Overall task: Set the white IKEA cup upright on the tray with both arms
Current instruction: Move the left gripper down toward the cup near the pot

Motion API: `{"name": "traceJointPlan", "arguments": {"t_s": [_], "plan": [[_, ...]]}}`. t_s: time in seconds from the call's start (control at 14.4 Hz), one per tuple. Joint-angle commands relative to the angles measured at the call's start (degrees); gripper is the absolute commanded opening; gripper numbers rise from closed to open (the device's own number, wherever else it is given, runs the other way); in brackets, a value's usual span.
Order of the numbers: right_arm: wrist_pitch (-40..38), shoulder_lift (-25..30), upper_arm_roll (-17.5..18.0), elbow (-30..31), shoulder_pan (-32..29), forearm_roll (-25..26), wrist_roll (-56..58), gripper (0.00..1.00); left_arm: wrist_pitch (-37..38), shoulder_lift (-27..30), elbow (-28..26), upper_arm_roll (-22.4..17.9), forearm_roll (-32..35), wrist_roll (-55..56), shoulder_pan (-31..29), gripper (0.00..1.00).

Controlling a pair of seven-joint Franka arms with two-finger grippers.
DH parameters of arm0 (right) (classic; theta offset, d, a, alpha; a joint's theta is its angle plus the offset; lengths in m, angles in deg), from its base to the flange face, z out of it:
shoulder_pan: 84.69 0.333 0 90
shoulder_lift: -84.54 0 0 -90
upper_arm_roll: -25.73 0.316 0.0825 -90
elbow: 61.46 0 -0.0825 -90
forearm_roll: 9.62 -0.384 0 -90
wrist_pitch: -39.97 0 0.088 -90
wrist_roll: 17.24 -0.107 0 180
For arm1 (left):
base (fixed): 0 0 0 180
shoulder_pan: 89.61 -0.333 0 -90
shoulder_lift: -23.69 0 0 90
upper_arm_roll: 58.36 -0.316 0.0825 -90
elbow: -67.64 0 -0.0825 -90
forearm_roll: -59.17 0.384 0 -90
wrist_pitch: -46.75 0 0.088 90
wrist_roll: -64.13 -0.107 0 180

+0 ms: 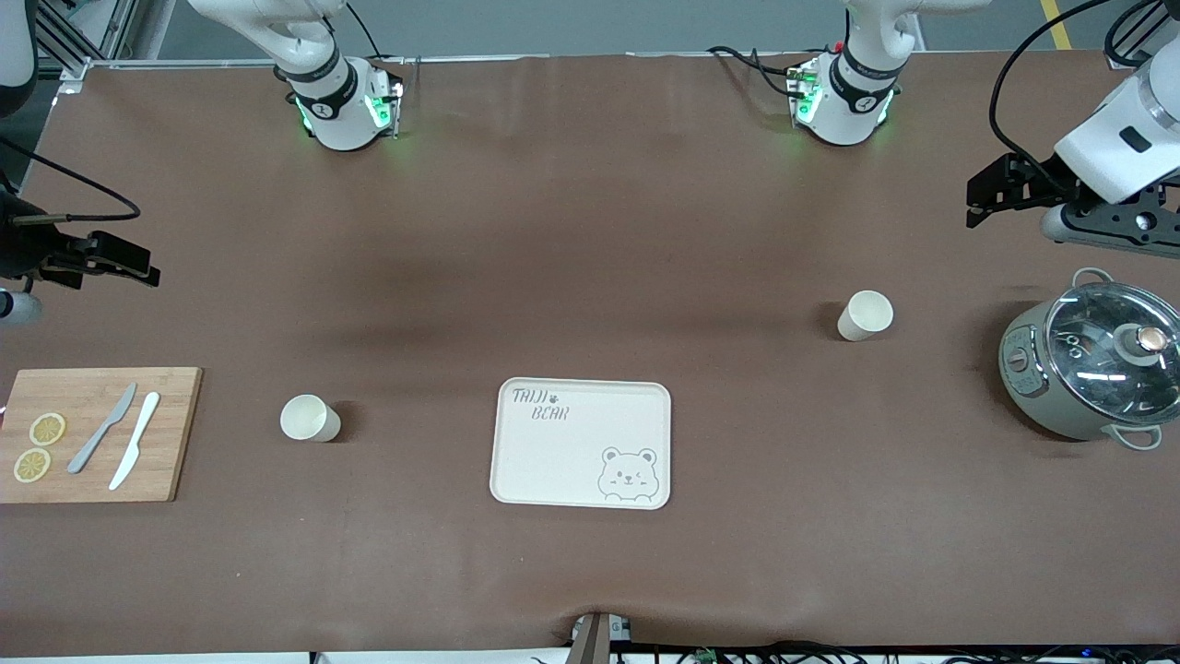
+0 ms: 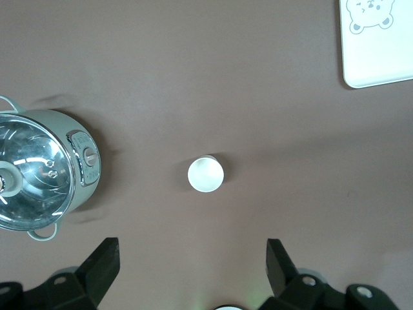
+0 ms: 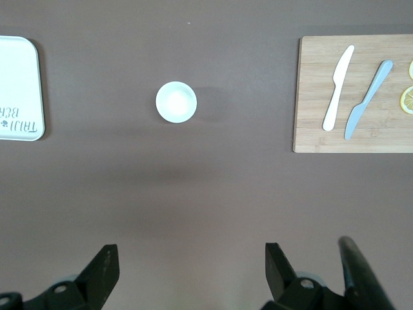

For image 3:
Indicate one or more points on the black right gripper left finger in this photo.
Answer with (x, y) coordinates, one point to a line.
(93, 284)

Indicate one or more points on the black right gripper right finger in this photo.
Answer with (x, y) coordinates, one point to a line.
(290, 290)

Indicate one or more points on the white plastic cup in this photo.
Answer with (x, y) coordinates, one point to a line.
(176, 102)

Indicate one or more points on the white bear print tray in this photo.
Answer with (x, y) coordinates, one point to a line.
(19, 80)

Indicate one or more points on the grey plastic knife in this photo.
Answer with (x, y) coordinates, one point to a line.
(355, 117)

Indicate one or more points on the wooden cutting board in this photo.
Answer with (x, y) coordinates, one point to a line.
(309, 97)

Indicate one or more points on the lemon slice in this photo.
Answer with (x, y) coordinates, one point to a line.
(411, 69)
(407, 100)

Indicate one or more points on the white plastic knife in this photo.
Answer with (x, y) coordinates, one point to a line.
(342, 68)

